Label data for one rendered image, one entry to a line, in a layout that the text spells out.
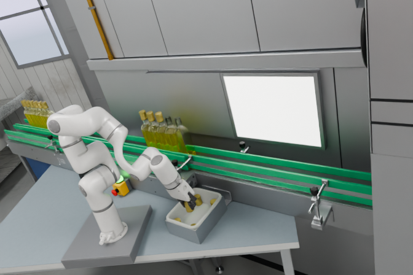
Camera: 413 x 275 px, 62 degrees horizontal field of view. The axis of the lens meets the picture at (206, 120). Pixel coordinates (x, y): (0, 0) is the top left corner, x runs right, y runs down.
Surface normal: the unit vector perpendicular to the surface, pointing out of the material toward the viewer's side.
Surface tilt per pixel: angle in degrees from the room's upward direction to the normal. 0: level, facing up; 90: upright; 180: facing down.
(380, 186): 90
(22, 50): 90
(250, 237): 0
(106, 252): 3
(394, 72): 90
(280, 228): 0
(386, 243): 90
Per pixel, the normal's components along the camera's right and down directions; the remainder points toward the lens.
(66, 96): -0.11, 0.47
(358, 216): -0.55, 0.49
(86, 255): -0.22, -0.89
